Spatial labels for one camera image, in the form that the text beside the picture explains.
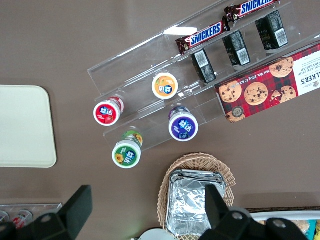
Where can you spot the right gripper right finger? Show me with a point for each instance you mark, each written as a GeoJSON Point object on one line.
{"type": "Point", "coordinates": [220, 217]}

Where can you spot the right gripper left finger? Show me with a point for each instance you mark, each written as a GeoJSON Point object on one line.
{"type": "Point", "coordinates": [75, 210]}

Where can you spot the white snack tray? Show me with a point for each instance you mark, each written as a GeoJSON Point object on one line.
{"type": "Point", "coordinates": [275, 214]}

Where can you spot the light wicker basket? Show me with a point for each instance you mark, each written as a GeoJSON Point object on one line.
{"type": "Point", "coordinates": [200, 161]}

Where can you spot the cream plastic tray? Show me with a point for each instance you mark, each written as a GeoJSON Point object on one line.
{"type": "Point", "coordinates": [25, 125]}

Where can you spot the clear acrylic bottle rack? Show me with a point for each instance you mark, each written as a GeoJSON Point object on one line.
{"type": "Point", "coordinates": [45, 207]}

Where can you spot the silver foil container stack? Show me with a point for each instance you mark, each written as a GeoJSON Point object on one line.
{"type": "Point", "coordinates": [187, 197]}

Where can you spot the green lid gum jar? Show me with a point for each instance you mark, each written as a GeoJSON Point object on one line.
{"type": "Point", "coordinates": [126, 153]}

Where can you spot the clear cracker bag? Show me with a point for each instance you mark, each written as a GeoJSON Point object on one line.
{"type": "Point", "coordinates": [302, 226]}

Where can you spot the teal snack packet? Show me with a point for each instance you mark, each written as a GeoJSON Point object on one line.
{"type": "Point", "coordinates": [313, 228]}

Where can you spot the purple lid gum jar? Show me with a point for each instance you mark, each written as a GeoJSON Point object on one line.
{"type": "Point", "coordinates": [183, 127]}

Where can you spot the yellow snack packet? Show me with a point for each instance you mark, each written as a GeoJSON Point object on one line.
{"type": "Point", "coordinates": [318, 228]}

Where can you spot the red lid gum jar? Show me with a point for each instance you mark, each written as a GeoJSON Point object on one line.
{"type": "Point", "coordinates": [106, 112]}

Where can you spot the red Walkers cookie box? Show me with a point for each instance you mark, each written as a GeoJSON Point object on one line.
{"type": "Point", "coordinates": [270, 85]}

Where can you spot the orange lid gum jar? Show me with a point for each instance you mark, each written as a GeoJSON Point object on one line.
{"type": "Point", "coordinates": [165, 86]}

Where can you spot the small black box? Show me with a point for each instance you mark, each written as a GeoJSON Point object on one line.
{"type": "Point", "coordinates": [272, 30]}
{"type": "Point", "coordinates": [236, 48]}
{"type": "Point", "coordinates": [203, 66]}

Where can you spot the clear acrylic stepped shelf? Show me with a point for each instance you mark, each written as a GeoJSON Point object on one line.
{"type": "Point", "coordinates": [140, 62]}

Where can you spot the Snickers chocolate bar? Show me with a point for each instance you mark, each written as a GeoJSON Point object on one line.
{"type": "Point", "coordinates": [202, 35]}
{"type": "Point", "coordinates": [250, 7]}

